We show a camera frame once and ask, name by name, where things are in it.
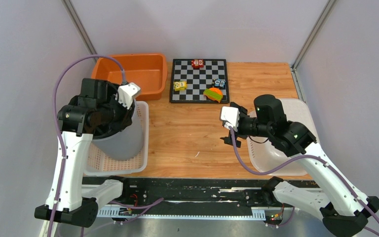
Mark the red toy block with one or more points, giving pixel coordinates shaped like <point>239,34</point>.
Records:
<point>197,63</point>

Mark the white perforated basket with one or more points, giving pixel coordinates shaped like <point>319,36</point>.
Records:
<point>100,164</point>

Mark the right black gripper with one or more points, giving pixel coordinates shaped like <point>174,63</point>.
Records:
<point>244,114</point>

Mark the orange plastic tub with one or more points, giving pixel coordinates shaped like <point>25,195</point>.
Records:
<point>147,70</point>

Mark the black white chessboard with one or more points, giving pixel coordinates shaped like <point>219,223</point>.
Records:
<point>198,80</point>

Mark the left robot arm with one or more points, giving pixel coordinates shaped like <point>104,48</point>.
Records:
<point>102,108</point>

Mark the orange green toy burger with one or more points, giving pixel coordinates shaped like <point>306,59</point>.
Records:
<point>214,94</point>

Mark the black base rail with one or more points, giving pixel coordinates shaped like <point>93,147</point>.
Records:
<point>200,199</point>

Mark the aluminium frame post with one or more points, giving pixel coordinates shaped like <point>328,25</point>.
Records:
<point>326,11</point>
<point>75,18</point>

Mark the yellow toy block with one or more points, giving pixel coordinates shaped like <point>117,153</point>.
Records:
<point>180,85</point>

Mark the left aluminium frame post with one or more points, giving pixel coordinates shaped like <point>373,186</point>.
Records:
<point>75,18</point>

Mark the large white plastic tub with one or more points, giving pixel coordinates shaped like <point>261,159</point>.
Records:
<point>264,156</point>

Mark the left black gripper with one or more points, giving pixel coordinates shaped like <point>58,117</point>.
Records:
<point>126,119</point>

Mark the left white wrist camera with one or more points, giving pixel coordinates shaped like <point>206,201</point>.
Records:
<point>127,94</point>

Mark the blue toy block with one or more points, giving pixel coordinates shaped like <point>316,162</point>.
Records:
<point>219,83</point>

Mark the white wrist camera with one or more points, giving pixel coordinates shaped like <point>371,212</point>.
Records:
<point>229,116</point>
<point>127,94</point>

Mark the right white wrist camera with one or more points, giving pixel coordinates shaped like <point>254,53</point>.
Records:
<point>229,116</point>

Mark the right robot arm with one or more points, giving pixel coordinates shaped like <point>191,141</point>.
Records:
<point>342,208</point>

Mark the grey bin black liner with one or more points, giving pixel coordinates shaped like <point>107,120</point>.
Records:
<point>128,143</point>

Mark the right aluminium frame post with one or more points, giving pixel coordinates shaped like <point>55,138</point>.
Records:
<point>326,11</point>

